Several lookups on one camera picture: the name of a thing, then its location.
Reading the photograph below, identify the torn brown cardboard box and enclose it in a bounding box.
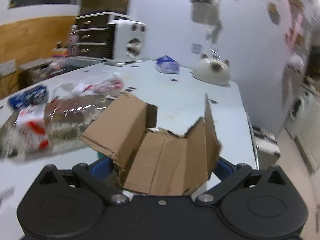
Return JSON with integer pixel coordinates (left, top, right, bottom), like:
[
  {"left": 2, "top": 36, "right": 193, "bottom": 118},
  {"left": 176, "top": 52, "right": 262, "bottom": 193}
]
[{"left": 80, "top": 92, "right": 221, "bottom": 196}]

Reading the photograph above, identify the white red plastic bag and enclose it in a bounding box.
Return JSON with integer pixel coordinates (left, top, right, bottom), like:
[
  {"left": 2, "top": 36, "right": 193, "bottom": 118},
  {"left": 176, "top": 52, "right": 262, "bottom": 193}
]
[{"left": 52, "top": 72, "right": 124, "bottom": 99}]

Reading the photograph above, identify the beige ribbed suitcase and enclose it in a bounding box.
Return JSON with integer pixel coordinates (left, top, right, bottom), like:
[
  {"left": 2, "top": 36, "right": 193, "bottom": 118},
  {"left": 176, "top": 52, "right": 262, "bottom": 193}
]
[{"left": 252, "top": 126, "right": 280, "bottom": 170}]

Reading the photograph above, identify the large clear plastic bottle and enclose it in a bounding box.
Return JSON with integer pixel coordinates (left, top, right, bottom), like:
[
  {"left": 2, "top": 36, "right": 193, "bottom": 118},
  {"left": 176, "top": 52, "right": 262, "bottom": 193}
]
[{"left": 1, "top": 95, "right": 112, "bottom": 159}]

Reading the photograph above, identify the white washing machine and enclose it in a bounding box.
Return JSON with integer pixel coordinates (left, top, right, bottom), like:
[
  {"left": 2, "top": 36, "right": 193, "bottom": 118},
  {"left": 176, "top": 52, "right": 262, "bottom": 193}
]
[{"left": 284, "top": 87, "right": 315, "bottom": 140}]

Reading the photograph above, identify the white cat-shaped ceramic jar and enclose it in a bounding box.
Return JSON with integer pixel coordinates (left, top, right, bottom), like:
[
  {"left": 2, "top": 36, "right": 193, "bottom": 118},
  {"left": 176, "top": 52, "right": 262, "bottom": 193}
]
[{"left": 192, "top": 54, "right": 231, "bottom": 86}]

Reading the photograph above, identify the blue tissue pack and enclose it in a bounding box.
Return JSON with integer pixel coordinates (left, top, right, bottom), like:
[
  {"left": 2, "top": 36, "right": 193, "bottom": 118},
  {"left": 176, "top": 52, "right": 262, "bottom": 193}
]
[{"left": 155, "top": 55, "right": 180, "bottom": 74}]

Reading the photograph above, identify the water bottle red label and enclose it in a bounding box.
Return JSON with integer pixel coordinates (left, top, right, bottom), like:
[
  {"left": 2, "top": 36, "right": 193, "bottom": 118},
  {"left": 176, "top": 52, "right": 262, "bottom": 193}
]
[{"left": 67, "top": 24, "right": 79, "bottom": 57}]

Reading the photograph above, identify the white fluffy sheep toy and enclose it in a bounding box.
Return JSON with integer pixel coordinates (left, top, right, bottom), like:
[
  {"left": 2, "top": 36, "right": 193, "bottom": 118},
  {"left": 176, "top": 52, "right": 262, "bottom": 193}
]
[{"left": 286, "top": 54, "right": 304, "bottom": 74}]

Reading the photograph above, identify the white space heater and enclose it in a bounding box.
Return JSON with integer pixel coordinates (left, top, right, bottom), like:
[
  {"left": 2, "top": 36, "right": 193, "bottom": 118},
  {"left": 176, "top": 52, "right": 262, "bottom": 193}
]
[{"left": 105, "top": 20, "right": 147, "bottom": 66}]

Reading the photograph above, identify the black white drawer unit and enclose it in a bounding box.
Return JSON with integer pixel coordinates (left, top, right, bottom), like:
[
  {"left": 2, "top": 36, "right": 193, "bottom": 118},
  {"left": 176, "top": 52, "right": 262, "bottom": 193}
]
[{"left": 75, "top": 11, "right": 130, "bottom": 59}]

